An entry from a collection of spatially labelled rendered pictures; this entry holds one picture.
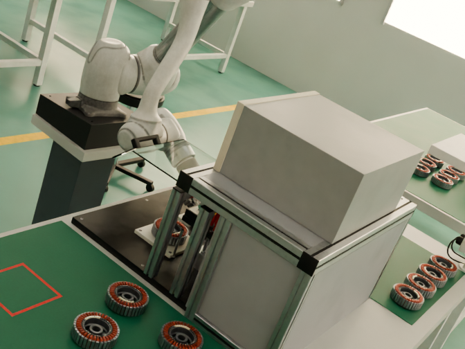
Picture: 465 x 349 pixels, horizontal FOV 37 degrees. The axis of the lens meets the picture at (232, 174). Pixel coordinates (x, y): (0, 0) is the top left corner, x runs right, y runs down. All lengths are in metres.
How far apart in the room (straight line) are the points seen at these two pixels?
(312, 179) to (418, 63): 5.03
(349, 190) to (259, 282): 0.32
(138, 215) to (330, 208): 0.76
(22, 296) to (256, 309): 0.58
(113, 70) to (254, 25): 4.91
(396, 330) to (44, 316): 1.10
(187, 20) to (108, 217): 0.69
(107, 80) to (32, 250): 0.89
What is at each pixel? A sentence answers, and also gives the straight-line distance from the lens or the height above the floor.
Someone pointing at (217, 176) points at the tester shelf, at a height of 1.11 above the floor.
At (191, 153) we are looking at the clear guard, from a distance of 2.08.
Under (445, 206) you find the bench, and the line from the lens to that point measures 3.52.
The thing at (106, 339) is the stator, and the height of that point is 0.79.
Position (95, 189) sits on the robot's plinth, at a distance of 2.89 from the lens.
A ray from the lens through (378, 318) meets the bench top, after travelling 2.32.
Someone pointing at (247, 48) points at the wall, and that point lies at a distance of 7.53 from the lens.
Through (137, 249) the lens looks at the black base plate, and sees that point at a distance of 2.10.
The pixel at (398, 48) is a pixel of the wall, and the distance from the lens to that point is 6.79.
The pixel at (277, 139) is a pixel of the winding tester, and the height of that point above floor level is 1.28.
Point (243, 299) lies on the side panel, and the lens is 1.81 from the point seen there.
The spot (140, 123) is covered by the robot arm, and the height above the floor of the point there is 1.04.
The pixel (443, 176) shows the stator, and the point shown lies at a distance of 3.82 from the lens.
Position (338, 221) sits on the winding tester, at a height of 1.18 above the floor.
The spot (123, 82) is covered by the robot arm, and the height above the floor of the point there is 0.99.
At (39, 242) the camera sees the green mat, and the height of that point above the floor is 0.75.
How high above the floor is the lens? 1.86
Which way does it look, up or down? 23 degrees down
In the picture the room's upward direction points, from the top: 21 degrees clockwise
